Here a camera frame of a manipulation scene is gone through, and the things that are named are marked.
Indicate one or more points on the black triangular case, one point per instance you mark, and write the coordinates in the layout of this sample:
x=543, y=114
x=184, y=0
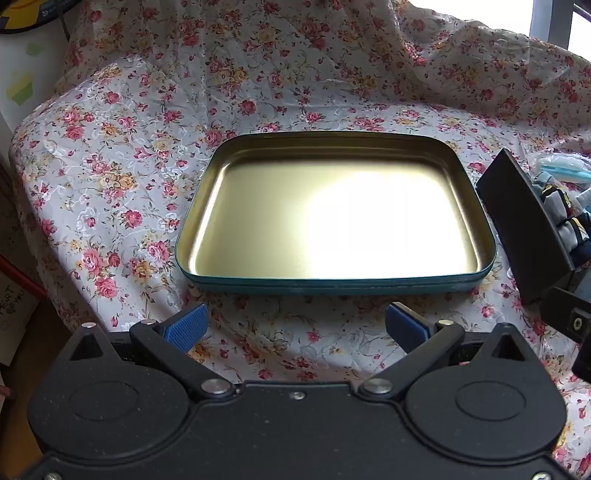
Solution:
x=521, y=221

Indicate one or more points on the white cardboard box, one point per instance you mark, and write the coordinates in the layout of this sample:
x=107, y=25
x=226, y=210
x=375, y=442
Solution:
x=23, y=83

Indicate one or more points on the floral cloth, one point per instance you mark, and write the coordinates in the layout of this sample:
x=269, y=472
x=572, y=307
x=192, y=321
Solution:
x=138, y=161

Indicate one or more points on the red stick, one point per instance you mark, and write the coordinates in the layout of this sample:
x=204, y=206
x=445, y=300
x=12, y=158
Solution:
x=23, y=277

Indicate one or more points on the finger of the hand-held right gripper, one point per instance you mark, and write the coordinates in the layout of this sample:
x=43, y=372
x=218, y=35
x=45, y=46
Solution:
x=565, y=314

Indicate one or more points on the grey window frame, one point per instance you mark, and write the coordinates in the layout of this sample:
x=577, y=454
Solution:
x=549, y=27

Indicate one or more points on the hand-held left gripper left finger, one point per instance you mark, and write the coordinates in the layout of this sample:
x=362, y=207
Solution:
x=187, y=325

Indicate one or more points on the teal tin tray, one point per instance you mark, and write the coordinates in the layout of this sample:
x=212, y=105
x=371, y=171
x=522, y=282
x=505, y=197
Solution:
x=323, y=207

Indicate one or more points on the clear plastic bag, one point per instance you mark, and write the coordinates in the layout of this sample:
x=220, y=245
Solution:
x=563, y=168

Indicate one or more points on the white handwritten card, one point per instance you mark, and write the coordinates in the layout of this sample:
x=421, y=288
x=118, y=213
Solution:
x=14, y=318

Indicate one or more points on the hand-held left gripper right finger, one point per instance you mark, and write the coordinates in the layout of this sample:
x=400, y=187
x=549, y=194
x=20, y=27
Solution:
x=406, y=323

